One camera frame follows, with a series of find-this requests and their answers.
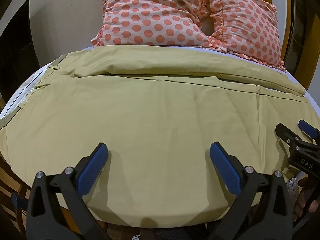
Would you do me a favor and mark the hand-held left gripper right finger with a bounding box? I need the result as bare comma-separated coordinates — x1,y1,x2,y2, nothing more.
206,141,293,240

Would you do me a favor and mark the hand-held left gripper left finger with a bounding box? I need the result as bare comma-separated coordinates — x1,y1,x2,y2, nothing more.
26,142,116,240

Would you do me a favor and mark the white bed sheet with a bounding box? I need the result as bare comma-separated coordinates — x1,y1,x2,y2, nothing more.
0,44,310,120

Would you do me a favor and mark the person's right hand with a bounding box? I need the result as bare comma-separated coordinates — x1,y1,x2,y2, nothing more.
292,177,313,225

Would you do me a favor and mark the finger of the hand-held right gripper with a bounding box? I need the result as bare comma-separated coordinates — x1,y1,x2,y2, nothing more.
298,120,320,143
275,123,303,145

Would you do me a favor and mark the dark wooden door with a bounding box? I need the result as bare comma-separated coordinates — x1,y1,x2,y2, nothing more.
0,0,38,103

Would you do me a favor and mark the polka dot pillow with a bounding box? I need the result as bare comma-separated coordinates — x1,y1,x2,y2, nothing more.
206,0,285,67
91,0,220,48

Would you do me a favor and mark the olive yellow blanket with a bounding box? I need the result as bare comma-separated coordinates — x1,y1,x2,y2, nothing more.
0,44,314,228

